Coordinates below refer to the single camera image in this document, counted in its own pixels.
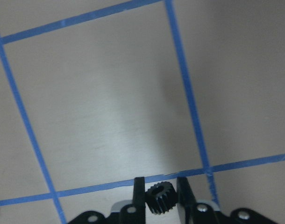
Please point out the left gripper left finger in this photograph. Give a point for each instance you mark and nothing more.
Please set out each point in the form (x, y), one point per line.
(138, 200)

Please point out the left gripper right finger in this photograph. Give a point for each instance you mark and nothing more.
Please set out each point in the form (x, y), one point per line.
(186, 200)

